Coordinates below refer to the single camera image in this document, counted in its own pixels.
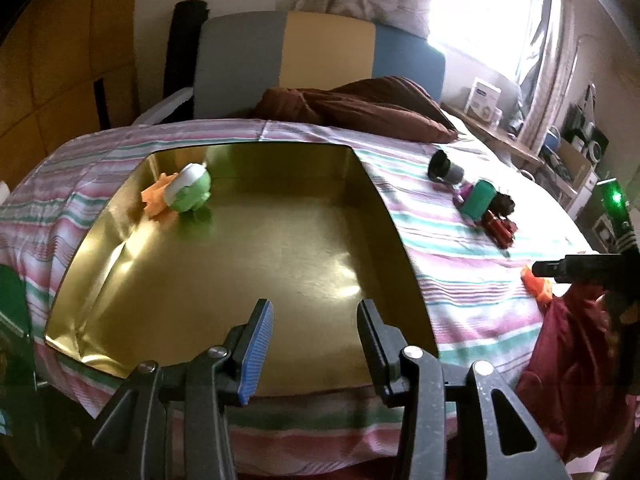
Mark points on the blue mug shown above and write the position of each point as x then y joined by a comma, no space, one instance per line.
551,140

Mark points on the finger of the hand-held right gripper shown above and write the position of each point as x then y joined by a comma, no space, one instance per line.
565,267

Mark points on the brown pine cone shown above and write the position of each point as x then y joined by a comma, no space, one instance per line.
505,204

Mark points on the grey yellow blue headboard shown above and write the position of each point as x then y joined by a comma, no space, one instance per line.
325,45

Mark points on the brown pillow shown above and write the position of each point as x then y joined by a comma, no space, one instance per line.
375,105

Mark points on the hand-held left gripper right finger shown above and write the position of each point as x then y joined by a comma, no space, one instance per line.
372,340

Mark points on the green and white toy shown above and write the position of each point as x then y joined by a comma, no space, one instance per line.
187,187

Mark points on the sheer grey curtain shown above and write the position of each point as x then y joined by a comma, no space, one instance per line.
540,60

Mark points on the black chair back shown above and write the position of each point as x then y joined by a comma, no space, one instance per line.
185,45

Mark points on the white cardboard box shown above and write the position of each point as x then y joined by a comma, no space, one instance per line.
482,97

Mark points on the dark red cloth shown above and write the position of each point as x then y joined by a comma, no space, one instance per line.
575,360

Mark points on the gold metal tin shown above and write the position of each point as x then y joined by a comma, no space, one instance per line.
250,240

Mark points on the magenta plastic cup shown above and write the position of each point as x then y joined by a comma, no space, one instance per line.
465,194

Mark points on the wooden side desk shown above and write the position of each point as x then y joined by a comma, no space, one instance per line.
500,135

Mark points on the orange plastic toy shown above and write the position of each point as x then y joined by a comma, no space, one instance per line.
155,197

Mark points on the brown cardboard box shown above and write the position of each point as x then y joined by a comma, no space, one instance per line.
575,160

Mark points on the black and grey cylinder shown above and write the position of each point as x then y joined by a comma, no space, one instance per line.
447,169

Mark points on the red toy car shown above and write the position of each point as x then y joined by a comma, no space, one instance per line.
500,230

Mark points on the orange ridged toy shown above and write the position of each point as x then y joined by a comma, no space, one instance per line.
537,285

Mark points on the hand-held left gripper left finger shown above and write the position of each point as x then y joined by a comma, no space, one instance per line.
257,350

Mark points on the striped bed sheet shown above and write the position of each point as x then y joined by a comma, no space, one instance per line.
450,270

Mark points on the teal cylinder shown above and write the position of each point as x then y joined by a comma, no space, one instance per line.
477,200

